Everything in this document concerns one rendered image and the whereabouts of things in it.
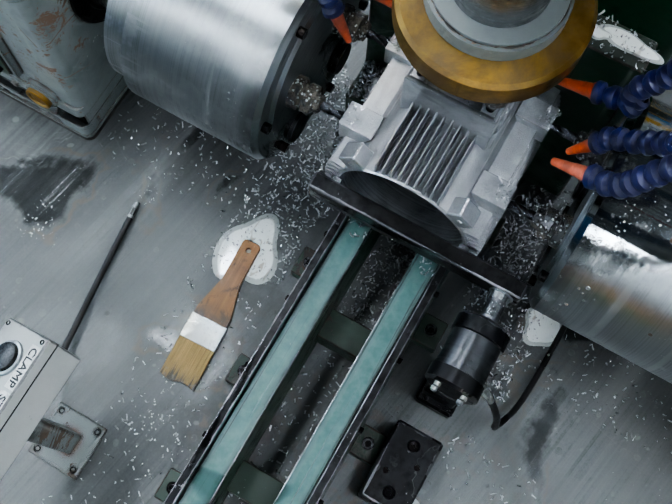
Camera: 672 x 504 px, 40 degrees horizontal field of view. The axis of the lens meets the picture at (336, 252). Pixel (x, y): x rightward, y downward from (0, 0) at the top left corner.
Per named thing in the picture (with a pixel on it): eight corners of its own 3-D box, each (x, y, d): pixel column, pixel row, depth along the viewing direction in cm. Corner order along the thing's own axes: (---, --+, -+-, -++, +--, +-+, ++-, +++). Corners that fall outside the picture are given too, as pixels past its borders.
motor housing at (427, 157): (403, 71, 114) (418, -16, 96) (540, 141, 112) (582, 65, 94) (323, 202, 109) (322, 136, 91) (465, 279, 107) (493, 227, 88)
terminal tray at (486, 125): (449, 20, 99) (458, -18, 92) (537, 64, 98) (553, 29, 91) (395, 108, 96) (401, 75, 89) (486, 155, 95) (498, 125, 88)
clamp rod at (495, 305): (493, 288, 98) (496, 283, 96) (510, 297, 97) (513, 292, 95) (458, 353, 95) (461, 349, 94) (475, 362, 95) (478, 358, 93)
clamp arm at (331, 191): (526, 286, 98) (319, 175, 102) (532, 279, 95) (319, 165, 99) (511, 314, 97) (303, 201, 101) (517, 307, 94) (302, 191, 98)
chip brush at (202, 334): (236, 235, 121) (236, 233, 120) (270, 251, 120) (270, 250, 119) (158, 374, 115) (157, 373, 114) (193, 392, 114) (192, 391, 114)
